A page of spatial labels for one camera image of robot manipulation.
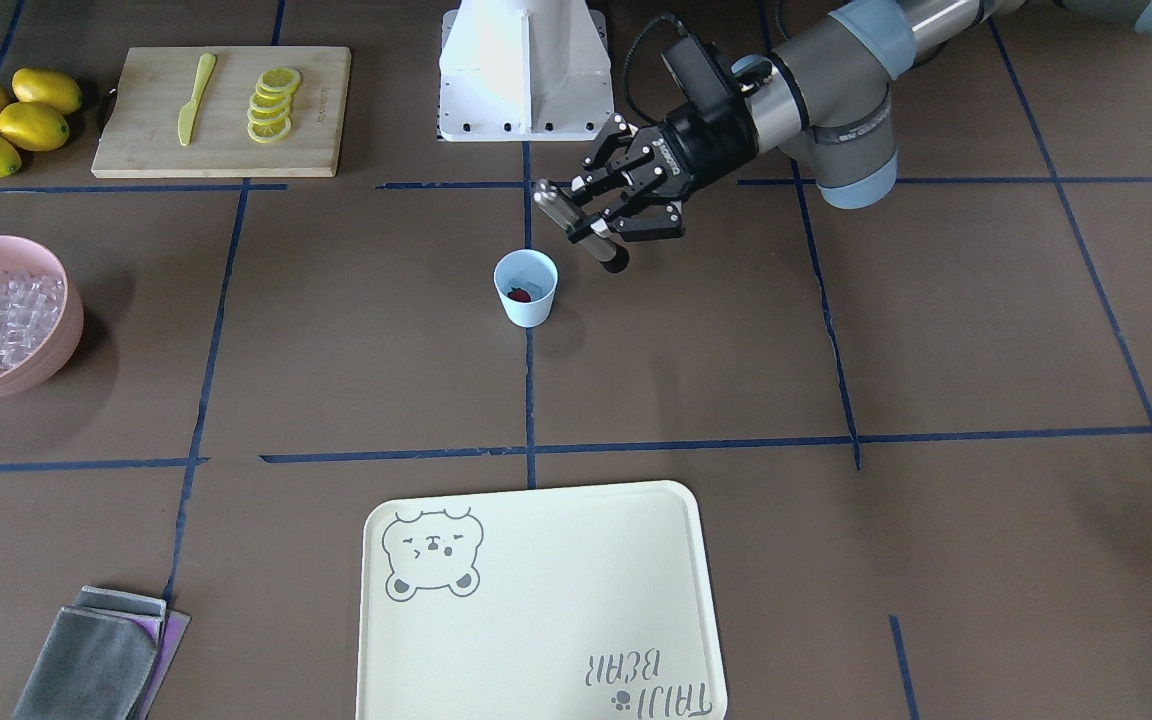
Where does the whole yellow lemon middle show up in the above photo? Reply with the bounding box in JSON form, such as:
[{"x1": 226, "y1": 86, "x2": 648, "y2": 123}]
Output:
[{"x1": 0, "y1": 103, "x2": 70, "y2": 152}]

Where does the whole yellow lemon top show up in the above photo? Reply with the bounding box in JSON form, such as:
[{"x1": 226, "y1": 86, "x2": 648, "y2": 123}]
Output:
[{"x1": 12, "y1": 67, "x2": 84, "y2": 118}]

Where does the yellow plastic knife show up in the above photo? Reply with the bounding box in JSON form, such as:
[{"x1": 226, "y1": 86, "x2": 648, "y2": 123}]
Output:
[{"x1": 175, "y1": 53, "x2": 218, "y2": 147}]

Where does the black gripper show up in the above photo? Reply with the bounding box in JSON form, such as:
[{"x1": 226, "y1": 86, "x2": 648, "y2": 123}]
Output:
[{"x1": 568, "y1": 94, "x2": 759, "y2": 242}]

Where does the cream bear serving tray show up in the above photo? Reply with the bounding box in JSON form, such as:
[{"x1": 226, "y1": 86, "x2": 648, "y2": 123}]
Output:
[{"x1": 355, "y1": 480, "x2": 730, "y2": 719}]

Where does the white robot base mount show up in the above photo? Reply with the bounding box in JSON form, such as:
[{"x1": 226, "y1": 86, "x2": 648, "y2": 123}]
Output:
[{"x1": 435, "y1": 1, "x2": 614, "y2": 143}]

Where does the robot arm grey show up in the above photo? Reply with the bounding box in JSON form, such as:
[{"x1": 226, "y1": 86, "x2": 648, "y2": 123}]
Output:
[{"x1": 532, "y1": 1, "x2": 1021, "y2": 272}]

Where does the steel muddler black tip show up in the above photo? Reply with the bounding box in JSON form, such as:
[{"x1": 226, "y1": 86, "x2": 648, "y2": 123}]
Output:
[{"x1": 532, "y1": 179, "x2": 628, "y2": 274}]

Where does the lemon slice front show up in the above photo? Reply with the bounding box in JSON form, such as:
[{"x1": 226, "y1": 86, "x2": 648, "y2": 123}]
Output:
[{"x1": 247, "y1": 118, "x2": 294, "y2": 143}]

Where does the lemon slice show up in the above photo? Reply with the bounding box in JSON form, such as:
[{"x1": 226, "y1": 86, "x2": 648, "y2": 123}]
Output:
[
  {"x1": 256, "y1": 67, "x2": 302, "y2": 97},
  {"x1": 247, "y1": 118, "x2": 294, "y2": 143}
]

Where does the purple cloth underneath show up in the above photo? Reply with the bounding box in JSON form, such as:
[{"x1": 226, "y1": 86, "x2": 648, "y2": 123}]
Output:
[{"x1": 131, "y1": 611, "x2": 191, "y2": 719}]

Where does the light blue plastic cup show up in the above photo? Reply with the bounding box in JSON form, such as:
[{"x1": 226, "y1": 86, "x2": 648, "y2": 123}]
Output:
[{"x1": 492, "y1": 249, "x2": 559, "y2": 328}]

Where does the grey folded cloth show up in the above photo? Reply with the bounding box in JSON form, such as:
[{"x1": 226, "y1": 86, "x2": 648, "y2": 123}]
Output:
[{"x1": 12, "y1": 585, "x2": 166, "y2": 719}]

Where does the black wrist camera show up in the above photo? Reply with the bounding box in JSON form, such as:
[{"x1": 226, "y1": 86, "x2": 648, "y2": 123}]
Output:
[{"x1": 662, "y1": 35, "x2": 741, "y2": 118}]

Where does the wooden cutting board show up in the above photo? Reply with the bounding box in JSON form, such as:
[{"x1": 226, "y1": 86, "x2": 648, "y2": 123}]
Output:
[{"x1": 91, "y1": 46, "x2": 353, "y2": 179}]

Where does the lemon slice back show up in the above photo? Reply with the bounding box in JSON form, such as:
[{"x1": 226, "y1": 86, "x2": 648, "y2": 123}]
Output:
[{"x1": 256, "y1": 67, "x2": 302, "y2": 97}]

